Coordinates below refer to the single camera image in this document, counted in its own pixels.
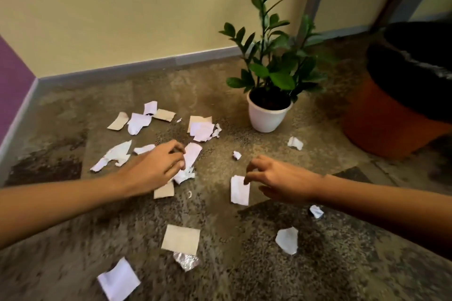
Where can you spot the person's left hand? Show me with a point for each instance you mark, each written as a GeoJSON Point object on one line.
{"type": "Point", "coordinates": [150, 170]}

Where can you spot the person's right hand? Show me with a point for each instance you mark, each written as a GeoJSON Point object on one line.
{"type": "Point", "coordinates": [289, 182]}

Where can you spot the person's left fingers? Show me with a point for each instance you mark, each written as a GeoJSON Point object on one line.
{"type": "Point", "coordinates": [174, 163]}

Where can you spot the person's right thumb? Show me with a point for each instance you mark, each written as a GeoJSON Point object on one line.
{"type": "Point", "coordinates": [268, 192]}

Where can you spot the white paper piece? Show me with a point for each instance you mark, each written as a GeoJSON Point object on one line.
{"type": "Point", "coordinates": [185, 175]}

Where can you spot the person's left forearm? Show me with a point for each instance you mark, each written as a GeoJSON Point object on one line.
{"type": "Point", "coordinates": [63, 205]}

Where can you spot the person's right forearm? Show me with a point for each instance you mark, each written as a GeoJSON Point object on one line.
{"type": "Point", "coordinates": [385, 209]}

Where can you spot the brown cardboard piece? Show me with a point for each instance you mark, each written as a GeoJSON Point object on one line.
{"type": "Point", "coordinates": [196, 119]}
{"type": "Point", "coordinates": [180, 239]}
{"type": "Point", "coordinates": [164, 191]}
{"type": "Point", "coordinates": [118, 121]}
{"type": "Point", "coordinates": [164, 115]}

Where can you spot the white plant pot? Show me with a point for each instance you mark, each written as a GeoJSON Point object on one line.
{"type": "Point", "coordinates": [265, 119]}

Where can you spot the dark potting soil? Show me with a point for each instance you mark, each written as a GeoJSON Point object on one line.
{"type": "Point", "coordinates": [270, 99]}

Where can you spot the crumpled silver foil scrap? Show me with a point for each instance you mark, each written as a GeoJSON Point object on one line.
{"type": "Point", "coordinates": [186, 261]}

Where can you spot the grey skirting board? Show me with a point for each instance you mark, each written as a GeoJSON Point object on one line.
{"type": "Point", "coordinates": [141, 66]}

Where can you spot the green leafy houseplant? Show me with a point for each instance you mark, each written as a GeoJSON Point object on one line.
{"type": "Point", "coordinates": [282, 80]}

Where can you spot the scattered white paper scraps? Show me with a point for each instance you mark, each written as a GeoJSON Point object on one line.
{"type": "Point", "coordinates": [118, 281]}

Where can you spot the orange waste bin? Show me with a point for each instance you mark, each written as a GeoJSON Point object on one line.
{"type": "Point", "coordinates": [381, 121]}

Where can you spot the black bin liner bag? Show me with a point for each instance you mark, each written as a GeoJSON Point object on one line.
{"type": "Point", "coordinates": [406, 82]}

